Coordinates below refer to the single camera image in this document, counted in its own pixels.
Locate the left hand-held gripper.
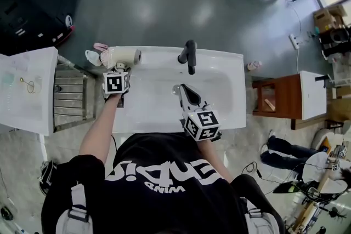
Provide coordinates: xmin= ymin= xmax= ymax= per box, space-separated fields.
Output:
xmin=102 ymin=61 xmax=133 ymax=104

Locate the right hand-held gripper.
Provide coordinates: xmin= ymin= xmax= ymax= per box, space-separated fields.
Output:
xmin=179 ymin=84 xmax=222 ymax=143

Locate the person's right forearm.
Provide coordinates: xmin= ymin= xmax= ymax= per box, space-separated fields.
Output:
xmin=195 ymin=139 xmax=234 ymax=184

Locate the person's left forearm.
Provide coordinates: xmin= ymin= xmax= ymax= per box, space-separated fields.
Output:
xmin=78 ymin=92 xmax=123 ymax=165

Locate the white sink counter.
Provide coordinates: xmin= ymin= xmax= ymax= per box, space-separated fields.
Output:
xmin=109 ymin=45 xmax=247 ymax=134

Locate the black sink faucet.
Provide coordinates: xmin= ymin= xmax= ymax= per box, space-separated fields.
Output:
xmin=177 ymin=39 xmax=198 ymax=76

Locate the metal slatted rack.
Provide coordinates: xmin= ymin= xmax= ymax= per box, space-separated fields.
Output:
xmin=53 ymin=54 xmax=97 ymax=133

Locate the white washbasin with marks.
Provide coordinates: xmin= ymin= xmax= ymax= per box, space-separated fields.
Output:
xmin=0 ymin=46 xmax=59 ymax=137

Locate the brown wooden cabinet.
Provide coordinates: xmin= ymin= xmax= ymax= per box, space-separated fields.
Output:
xmin=251 ymin=73 xmax=327 ymax=131

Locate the person's black printed t-shirt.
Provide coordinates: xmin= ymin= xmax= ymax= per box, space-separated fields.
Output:
xmin=41 ymin=132 xmax=286 ymax=234

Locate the large black machine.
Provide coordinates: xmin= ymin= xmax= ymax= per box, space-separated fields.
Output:
xmin=0 ymin=0 xmax=82 ymax=57

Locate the white power strip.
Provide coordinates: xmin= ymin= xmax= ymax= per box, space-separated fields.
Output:
xmin=288 ymin=32 xmax=302 ymax=50

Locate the small white washbasin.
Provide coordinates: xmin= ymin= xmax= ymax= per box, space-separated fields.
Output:
xmin=299 ymin=70 xmax=328 ymax=121

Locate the small black faucet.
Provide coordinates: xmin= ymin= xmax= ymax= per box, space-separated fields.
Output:
xmin=314 ymin=74 xmax=330 ymax=89

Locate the black round appliance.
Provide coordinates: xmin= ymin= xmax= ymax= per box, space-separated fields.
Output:
xmin=319 ymin=25 xmax=351 ymax=60

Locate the brown cardboard box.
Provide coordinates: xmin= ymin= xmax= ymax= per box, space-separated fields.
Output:
xmin=313 ymin=3 xmax=347 ymax=34

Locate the gold wire ring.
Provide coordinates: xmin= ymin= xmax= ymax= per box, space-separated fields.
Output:
xmin=19 ymin=77 xmax=36 ymax=94

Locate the grey harness strap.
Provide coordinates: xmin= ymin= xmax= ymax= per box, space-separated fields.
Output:
xmin=240 ymin=196 xmax=281 ymax=234
xmin=55 ymin=182 xmax=94 ymax=234

